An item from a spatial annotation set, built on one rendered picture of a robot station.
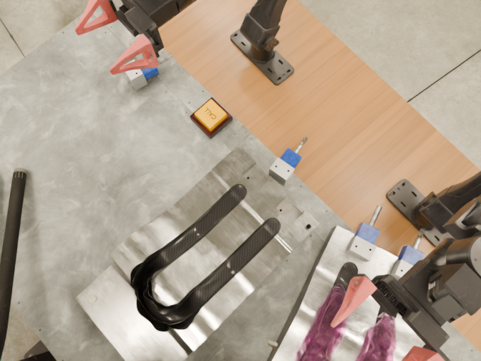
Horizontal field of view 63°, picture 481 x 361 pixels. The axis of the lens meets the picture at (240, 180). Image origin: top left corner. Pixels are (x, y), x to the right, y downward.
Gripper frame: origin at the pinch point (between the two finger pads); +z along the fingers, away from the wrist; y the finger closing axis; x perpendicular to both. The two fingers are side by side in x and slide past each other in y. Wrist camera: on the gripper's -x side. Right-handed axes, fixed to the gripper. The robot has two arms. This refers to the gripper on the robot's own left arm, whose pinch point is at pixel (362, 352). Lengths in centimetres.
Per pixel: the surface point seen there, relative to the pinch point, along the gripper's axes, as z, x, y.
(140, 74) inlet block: -8, 35, -74
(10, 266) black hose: 42, 31, -53
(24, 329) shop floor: 88, 119, -64
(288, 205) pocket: -13.0, 33.9, -23.4
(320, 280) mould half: -7.0, 33.8, -6.5
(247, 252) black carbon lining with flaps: 1.2, 32.1, -21.5
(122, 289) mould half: 27, 34, -34
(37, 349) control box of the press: 88, 118, -53
